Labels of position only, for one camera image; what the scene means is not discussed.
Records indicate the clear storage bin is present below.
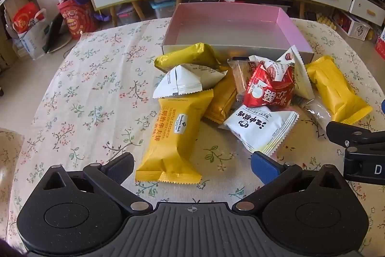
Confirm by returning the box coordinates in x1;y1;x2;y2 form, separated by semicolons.
116;4;137;26

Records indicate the yellow snack packet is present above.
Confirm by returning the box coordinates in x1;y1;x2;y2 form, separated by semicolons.
135;88;215;185
154;43;225;72
305;55;373;125

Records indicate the red gift bag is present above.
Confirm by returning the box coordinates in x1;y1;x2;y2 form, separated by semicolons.
57;0;97;41

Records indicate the pink cardboard box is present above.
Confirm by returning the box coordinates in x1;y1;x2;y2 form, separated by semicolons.
161;2;315;63

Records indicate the white printed cardboard box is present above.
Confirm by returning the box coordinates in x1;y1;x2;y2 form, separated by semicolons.
340;12;372;41

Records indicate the white blue-print snack packet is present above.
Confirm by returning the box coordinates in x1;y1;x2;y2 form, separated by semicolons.
218;105;300;157

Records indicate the golden wafer packet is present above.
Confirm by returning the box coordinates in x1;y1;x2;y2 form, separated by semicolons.
203;66;239;125

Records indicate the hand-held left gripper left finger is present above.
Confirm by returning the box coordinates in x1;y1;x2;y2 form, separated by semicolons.
42;152;151;215

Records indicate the white triangular snack packet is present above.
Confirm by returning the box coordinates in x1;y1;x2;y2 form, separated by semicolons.
153;64;228;99

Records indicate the red snack packet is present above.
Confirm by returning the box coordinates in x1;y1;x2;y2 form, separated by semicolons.
243;61;297;111

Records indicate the yellow bottle pack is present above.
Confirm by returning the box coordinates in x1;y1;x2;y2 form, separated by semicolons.
313;13;337;30

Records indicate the dark flat board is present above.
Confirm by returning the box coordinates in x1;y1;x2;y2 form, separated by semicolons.
44;13;71;53

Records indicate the clear plastic snack packet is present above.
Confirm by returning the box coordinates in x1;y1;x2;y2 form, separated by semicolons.
293;94;331;137

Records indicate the blue-lid storage bin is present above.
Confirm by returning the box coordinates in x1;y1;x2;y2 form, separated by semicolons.
150;0;178;20

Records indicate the white red shopping bag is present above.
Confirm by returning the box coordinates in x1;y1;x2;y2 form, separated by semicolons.
6;2;53;60

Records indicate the brown cracker packet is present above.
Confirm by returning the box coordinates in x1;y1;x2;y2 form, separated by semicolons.
227;58;256;98

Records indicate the floral cloth seat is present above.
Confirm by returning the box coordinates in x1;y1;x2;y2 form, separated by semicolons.
0;127;26;215

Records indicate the red white blue carton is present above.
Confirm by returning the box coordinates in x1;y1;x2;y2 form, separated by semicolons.
374;26;385;60

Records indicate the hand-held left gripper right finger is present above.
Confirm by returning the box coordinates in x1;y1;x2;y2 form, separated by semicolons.
232;151;345;214

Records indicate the white red-print snack packet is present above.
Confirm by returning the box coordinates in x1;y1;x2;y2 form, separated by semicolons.
248;46;315;99

